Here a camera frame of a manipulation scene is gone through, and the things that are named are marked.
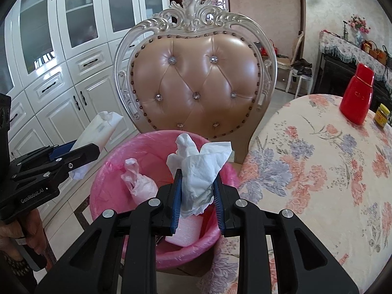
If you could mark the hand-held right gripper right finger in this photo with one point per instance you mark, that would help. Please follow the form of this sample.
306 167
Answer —
219 202

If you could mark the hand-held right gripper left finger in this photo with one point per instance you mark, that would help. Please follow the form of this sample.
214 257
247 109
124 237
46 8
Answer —
177 202

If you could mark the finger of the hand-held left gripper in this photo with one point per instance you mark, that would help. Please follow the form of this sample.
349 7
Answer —
61 151
82 156

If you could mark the large white foam block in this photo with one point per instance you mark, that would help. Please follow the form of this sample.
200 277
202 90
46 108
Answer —
188 229

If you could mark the white paper packet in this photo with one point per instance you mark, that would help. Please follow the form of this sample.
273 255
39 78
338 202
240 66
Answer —
98 128

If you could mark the white tissue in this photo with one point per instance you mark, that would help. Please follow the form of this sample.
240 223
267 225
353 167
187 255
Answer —
196 171

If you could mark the white paper scraps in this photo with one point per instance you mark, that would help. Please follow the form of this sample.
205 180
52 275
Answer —
137 183

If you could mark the pink lined waste bin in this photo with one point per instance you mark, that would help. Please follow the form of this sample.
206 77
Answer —
147 147

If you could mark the person's left hand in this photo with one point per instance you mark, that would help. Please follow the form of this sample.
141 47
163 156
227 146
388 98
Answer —
35 226

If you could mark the dark studded cuff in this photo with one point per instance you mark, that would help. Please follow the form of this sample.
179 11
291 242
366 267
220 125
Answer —
15 265

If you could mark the white glass door cabinet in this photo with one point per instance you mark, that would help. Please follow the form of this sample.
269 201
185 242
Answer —
76 76

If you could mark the floral tablecloth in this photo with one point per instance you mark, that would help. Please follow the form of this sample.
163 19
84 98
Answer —
306 174

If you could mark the beige tufted ornate chair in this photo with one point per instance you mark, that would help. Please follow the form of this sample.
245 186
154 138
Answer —
199 76

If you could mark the red bags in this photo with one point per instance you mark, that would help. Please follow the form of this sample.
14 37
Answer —
271 52

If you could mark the dark cloth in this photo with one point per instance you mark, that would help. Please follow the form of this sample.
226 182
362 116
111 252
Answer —
301 66

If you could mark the black piano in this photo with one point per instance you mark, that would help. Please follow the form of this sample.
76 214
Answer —
333 73

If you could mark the red thermos flask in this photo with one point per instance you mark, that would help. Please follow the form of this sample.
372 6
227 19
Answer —
356 98

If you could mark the white wooden chair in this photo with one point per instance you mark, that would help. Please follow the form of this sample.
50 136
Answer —
299 44

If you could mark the yellow lid glass jar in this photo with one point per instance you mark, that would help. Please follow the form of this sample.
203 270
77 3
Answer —
382 116

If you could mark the floral lace piano cover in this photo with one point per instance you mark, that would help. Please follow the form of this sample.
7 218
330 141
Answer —
337 44

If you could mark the wicker handbag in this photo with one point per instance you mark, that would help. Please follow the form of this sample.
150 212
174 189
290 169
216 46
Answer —
368 48

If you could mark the orange handbag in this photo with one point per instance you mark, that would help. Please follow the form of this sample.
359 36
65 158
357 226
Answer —
380 56

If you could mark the flower vase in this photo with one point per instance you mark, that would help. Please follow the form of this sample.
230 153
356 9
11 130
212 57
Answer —
359 35

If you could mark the dark handbag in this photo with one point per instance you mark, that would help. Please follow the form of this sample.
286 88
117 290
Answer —
389 53

